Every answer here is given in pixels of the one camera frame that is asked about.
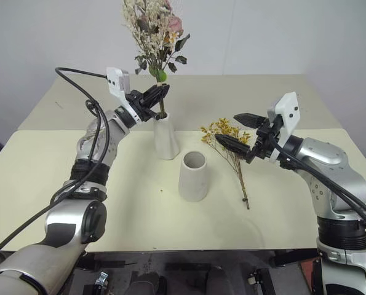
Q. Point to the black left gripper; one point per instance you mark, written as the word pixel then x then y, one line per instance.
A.
pixel 139 105

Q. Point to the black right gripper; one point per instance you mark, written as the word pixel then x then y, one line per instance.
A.
pixel 264 139

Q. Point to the pink and white flower bouquet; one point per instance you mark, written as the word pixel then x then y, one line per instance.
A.
pixel 153 33

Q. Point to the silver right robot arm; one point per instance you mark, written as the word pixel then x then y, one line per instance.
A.
pixel 339 175

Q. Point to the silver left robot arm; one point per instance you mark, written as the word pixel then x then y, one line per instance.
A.
pixel 62 227

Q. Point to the yellow dried flower bouquet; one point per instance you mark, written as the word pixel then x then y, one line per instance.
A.
pixel 229 135

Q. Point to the slim white vase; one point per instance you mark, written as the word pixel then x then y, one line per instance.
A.
pixel 165 139

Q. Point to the wide white vase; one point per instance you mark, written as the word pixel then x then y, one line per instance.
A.
pixel 193 181

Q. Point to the silver metal clamp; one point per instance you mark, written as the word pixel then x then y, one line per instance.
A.
pixel 102 279
pixel 254 277

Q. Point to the red panel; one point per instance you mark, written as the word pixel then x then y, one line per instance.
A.
pixel 307 276

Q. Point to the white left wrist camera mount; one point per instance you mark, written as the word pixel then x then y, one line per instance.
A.
pixel 114 80

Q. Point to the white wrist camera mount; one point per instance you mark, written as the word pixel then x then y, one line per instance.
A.
pixel 114 80
pixel 288 115

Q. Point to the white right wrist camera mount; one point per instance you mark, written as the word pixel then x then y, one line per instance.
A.
pixel 288 115

